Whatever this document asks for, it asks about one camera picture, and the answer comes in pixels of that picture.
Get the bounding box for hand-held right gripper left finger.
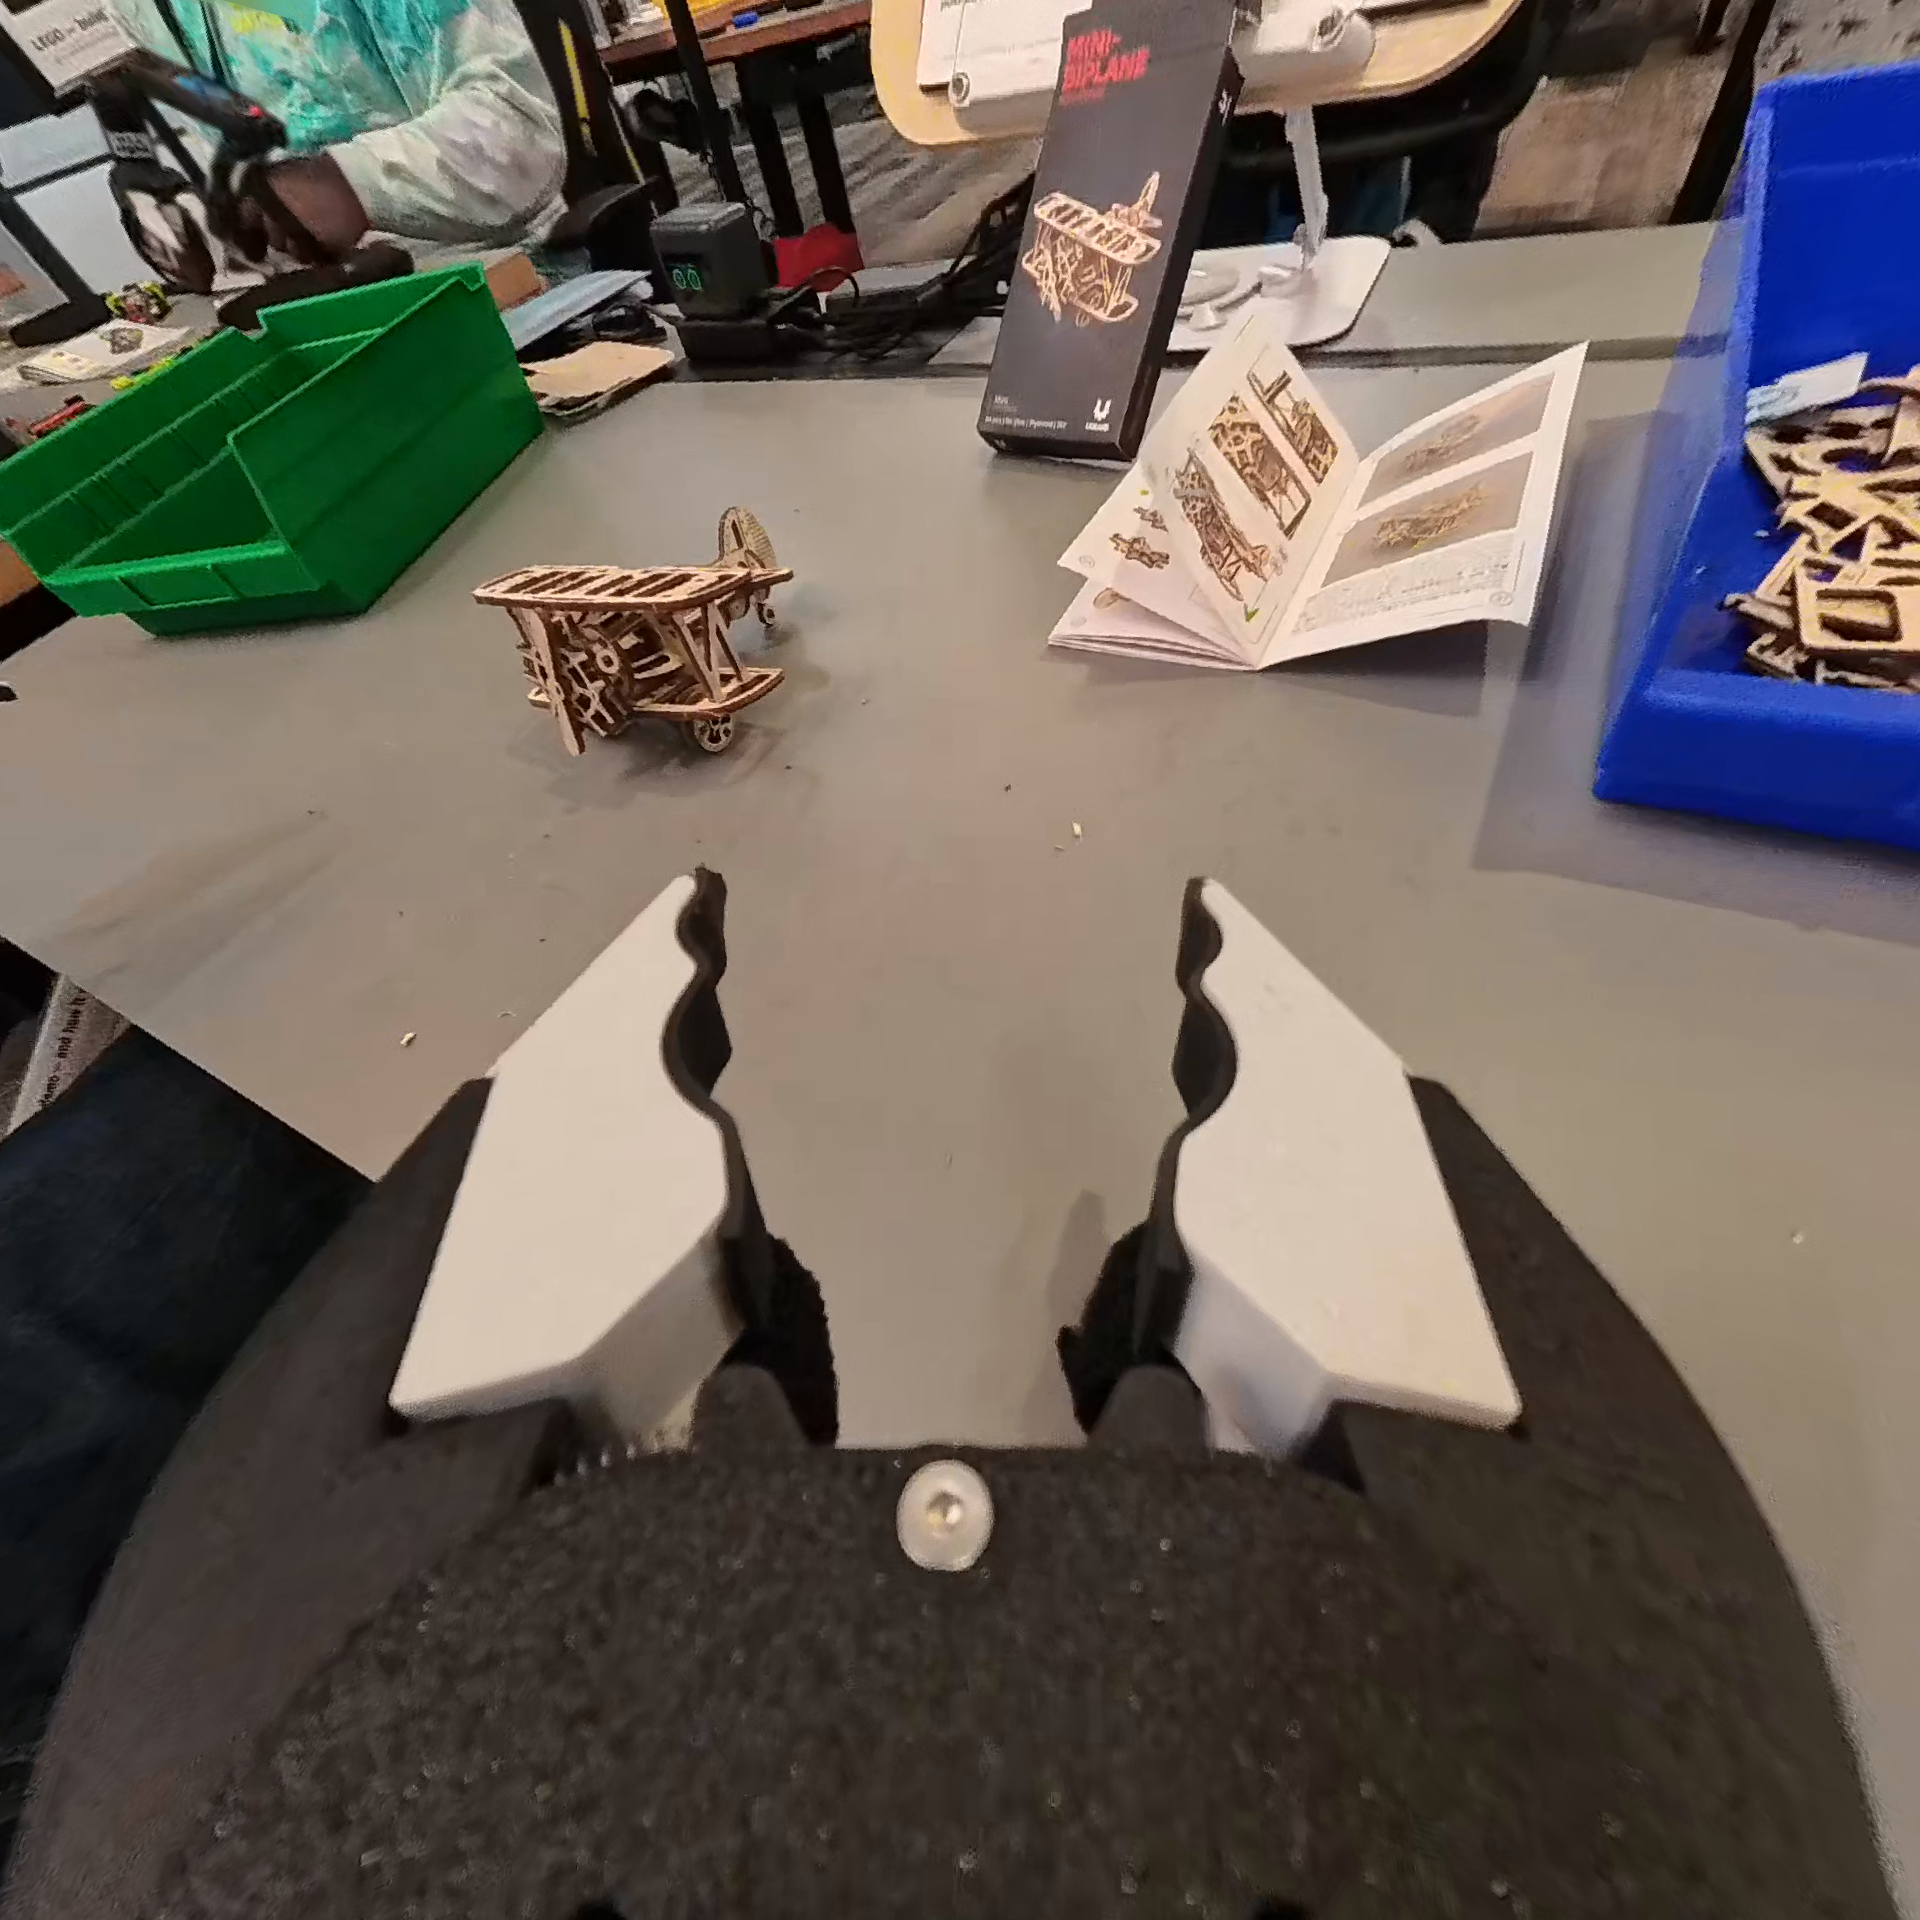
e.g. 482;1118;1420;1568
386;865;838;1457

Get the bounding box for open instruction booklet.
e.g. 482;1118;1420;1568
1047;306;1588;673

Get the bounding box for person's dark trousers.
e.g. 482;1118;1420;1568
0;1035;383;1801

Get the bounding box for black biplane packaging box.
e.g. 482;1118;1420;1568
979;0;1249;460

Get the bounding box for black power unit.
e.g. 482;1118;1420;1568
650;202;822;362

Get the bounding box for brown cardboard piece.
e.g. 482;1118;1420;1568
521;344;677;418

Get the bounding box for laminated instruction sheet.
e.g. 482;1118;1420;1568
915;0;1374;91

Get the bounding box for pile of wooden offcut sheets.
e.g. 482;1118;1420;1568
1721;369;1920;693

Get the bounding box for white stand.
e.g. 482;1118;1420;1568
1178;0;1389;355

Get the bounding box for light blue paper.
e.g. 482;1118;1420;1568
502;270;650;349

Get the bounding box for brown table with black legs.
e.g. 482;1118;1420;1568
597;0;876;243

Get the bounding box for small pale blue card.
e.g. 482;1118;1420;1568
1746;352;1871;426

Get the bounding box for black cable bundle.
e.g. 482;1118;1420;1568
825;195;1041;366

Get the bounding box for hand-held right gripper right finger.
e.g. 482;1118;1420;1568
1054;874;1524;1462

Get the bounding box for green plastic bin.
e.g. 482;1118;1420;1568
0;262;543;635

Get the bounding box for blue plastic bin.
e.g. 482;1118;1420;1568
1594;64;1920;856

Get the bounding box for grey desk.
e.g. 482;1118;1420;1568
0;225;1920;1666

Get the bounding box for wooden biplane model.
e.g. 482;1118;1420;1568
471;507;798;758

